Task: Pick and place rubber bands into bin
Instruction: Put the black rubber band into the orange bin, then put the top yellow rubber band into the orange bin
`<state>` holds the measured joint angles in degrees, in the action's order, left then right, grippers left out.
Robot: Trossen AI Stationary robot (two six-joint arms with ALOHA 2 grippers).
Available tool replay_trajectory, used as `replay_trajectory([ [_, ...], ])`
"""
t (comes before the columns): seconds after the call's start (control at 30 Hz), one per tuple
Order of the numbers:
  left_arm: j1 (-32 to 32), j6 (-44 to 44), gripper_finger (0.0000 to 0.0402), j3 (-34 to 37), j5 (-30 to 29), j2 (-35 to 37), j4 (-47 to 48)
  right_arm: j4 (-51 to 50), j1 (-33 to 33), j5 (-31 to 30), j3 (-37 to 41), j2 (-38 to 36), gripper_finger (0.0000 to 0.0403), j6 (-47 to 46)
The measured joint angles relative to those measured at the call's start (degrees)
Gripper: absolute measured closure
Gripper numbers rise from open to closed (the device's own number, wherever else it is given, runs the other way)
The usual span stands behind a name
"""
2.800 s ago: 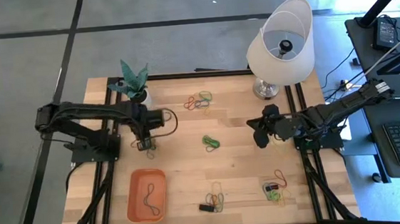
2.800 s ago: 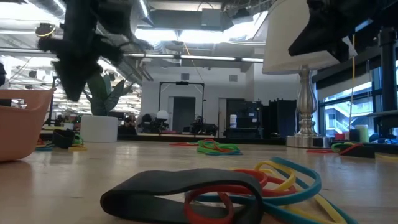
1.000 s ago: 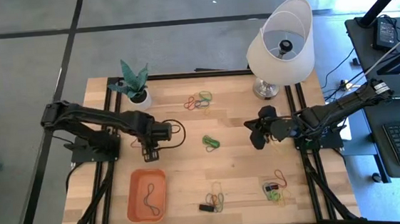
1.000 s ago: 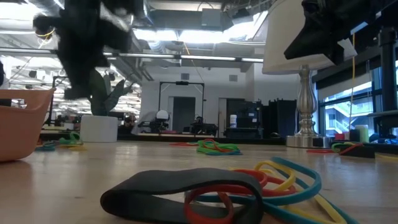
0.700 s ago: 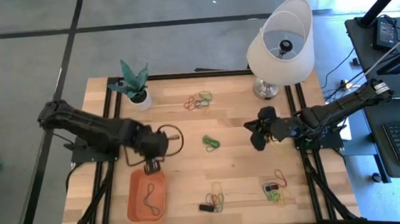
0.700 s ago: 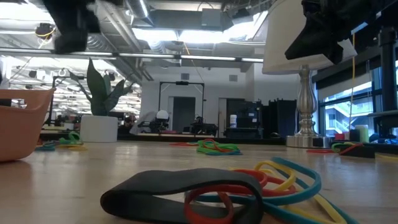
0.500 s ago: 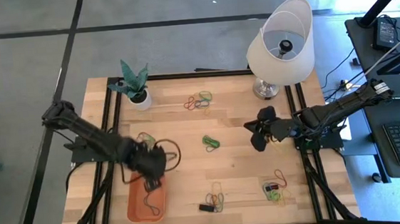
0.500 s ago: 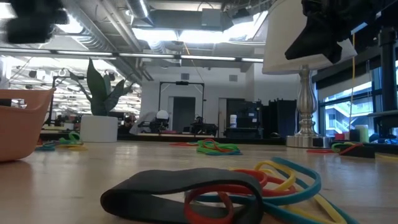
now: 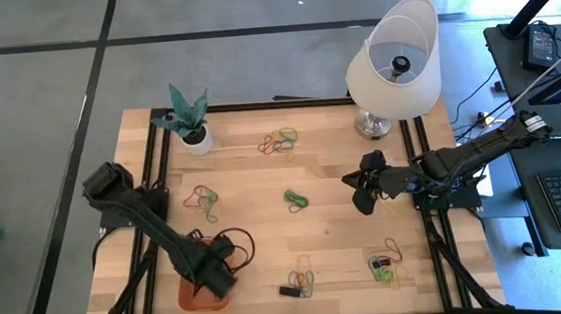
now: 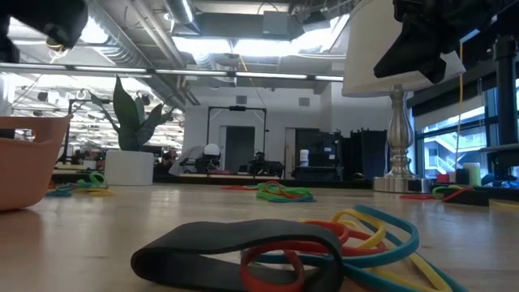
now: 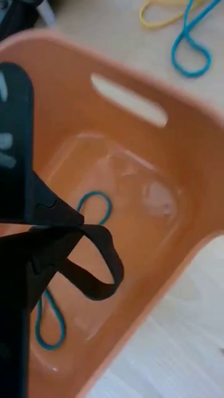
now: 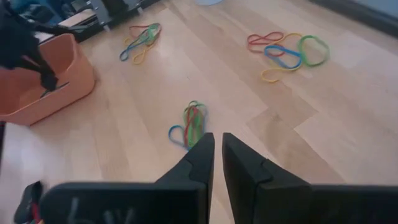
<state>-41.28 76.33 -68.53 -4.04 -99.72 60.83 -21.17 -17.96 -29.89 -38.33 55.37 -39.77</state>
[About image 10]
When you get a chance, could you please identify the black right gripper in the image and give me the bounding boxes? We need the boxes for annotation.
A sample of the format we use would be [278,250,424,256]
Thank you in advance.
[372,0,508,84]

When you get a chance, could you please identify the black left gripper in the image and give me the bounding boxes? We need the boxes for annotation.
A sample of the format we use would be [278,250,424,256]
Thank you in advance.
[0,0,88,64]

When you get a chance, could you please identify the rubber bands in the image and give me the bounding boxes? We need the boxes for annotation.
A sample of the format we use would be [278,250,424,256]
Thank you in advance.
[488,198,519,211]
[399,186,475,203]
[242,204,471,292]

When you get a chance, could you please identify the small wide black rubber band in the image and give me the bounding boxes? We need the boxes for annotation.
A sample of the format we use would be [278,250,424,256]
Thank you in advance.
[440,188,491,207]

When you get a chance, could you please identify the orange plastic bin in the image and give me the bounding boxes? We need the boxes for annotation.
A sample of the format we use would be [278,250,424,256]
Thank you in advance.
[0,114,73,212]

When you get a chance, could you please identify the white shade silver table lamp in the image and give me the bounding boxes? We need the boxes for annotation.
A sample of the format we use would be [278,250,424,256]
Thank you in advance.
[341,0,467,194]

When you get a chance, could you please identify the black background cabinets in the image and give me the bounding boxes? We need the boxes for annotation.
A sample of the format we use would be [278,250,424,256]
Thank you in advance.
[292,127,391,182]

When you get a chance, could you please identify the small black container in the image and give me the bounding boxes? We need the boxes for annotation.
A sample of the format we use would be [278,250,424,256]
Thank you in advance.
[455,167,471,186]

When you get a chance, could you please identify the pale green cylinder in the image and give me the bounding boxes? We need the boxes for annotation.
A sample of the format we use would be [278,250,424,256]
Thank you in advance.
[462,161,483,187]

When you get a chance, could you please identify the grey ceiling unit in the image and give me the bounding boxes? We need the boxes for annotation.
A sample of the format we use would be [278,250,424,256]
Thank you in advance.
[192,10,305,41]

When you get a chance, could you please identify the long ceiling light bar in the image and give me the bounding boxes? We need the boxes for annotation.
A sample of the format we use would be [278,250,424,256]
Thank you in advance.
[0,62,345,83]

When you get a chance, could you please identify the green plant in white pot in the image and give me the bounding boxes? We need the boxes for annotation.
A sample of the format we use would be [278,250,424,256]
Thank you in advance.
[88,75,176,187]

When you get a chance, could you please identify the white globe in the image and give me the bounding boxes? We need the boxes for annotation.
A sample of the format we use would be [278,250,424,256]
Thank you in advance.
[203,143,222,160]

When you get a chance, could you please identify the small black clip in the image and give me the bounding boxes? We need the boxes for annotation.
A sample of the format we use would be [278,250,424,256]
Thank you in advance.
[130,218,345,292]

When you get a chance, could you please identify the yellow hanging cable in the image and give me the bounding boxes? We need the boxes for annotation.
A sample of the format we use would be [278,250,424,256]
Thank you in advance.
[456,40,465,165]

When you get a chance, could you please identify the black vertical post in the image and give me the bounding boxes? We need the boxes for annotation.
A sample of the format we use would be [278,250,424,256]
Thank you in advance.
[491,35,519,180]

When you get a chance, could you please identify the silver ventilation duct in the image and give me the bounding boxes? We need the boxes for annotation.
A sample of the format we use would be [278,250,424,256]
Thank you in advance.
[161,0,204,36]

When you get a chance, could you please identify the black aluminium table frame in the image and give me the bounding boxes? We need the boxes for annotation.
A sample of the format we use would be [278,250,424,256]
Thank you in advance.
[50,173,519,200]

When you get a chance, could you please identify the black background gantry frame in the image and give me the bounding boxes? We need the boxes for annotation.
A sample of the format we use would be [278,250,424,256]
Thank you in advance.
[205,105,269,178]

